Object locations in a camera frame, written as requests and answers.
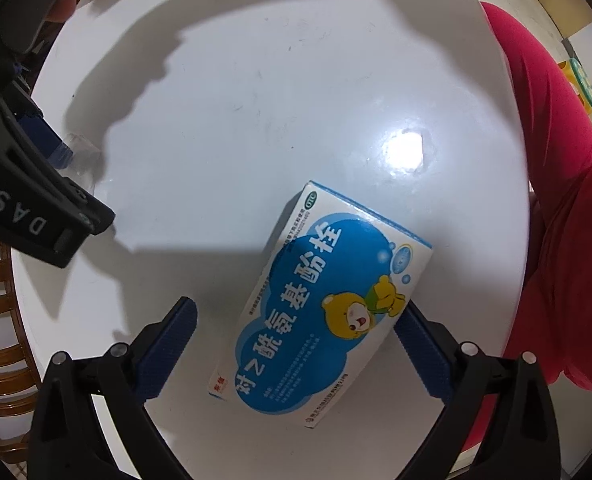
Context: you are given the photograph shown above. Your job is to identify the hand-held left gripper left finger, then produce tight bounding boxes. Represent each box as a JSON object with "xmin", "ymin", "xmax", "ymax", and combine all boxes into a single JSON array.
[{"xmin": 28, "ymin": 296, "xmax": 199, "ymax": 480}]

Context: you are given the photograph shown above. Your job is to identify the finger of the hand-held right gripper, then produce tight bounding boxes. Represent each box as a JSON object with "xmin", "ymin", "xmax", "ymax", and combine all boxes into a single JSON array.
[
  {"xmin": 60, "ymin": 177, "xmax": 116, "ymax": 237},
  {"xmin": 0, "ymin": 87, "xmax": 71, "ymax": 170}
]

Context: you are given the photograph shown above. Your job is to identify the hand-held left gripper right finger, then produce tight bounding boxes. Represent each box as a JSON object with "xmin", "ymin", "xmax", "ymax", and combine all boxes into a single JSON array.
[{"xmin": 394, "ymin": 304, "xmax": 562, "ymax": 480}]

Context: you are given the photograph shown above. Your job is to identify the clear plastic wrapper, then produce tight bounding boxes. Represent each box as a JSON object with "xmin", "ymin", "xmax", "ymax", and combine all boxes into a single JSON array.
[{"xmin": 63, "ymin": 132, "xmax": 104, "ymax": 196}]

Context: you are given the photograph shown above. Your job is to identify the blue white bear medicine box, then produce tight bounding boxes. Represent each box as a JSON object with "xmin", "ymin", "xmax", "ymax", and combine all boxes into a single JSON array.
[{"xmin": 208, "ymin": 179, "xmax": 433, "ymax": 429}]

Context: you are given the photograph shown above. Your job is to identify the person's right hand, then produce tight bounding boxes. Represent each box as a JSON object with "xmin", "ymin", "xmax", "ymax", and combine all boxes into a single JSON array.
[{"xmin": 46, "ymin": 0, "xmax": 77, "ymax": 23}]

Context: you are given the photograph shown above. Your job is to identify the red pants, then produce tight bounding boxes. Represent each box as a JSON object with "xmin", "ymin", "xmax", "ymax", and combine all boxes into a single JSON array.
[{"xmin": 458, "ymin": 2, "xmax": 592, "ymax": 456}]

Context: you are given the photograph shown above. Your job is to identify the green yellow toy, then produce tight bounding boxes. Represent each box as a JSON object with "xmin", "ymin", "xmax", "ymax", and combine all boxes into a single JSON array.
[{"xmin": 558, "ymin": 57, "xmax": 592, "ymax": 113}]

